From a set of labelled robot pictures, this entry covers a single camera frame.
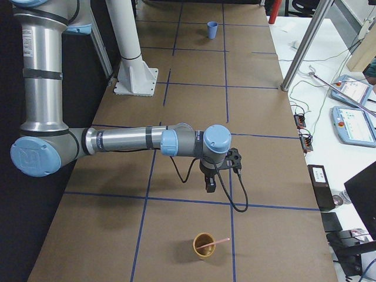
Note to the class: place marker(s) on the blue cup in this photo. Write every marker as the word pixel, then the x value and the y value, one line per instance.
pixel 212 29

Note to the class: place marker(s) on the far blue teach pendant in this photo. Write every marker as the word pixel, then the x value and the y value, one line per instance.
pixel 356 89

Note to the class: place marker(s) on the brown paper table cover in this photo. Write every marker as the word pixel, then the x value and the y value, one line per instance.
pixel 145 217

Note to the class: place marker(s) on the aluminium frame post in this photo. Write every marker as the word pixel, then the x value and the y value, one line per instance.
pixel 315 23

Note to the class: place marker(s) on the near blue teach pendant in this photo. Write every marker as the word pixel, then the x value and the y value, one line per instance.
pixel 353 126

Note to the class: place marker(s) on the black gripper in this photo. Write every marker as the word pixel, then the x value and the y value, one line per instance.
pixel 208 173

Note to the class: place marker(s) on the red cylinder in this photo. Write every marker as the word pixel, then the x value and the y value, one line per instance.
pixel 274 11

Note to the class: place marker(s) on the orange connector block one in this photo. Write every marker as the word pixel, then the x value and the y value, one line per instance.
pixel 300 121

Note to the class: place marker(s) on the black monitor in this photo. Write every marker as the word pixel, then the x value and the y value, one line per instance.
pixel 361 190

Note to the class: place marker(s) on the metal reacher grabber tool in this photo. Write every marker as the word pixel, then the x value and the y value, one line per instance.
pixel 339 96

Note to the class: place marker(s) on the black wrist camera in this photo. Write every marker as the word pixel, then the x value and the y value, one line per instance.
pixel 234 159

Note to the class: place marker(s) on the blue teach pendant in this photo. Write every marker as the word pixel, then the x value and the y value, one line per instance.
pixel 353 126
pixel 356 89

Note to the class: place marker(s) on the white mounting post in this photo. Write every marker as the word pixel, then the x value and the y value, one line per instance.
pixel 134 76

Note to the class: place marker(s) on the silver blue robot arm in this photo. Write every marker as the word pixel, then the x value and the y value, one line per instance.
pixel 46 143

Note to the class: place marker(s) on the black box with label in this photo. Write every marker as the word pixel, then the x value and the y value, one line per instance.
pixel 321 187

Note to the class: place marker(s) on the orange connector block two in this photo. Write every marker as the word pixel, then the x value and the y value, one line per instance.
pixel 306 142

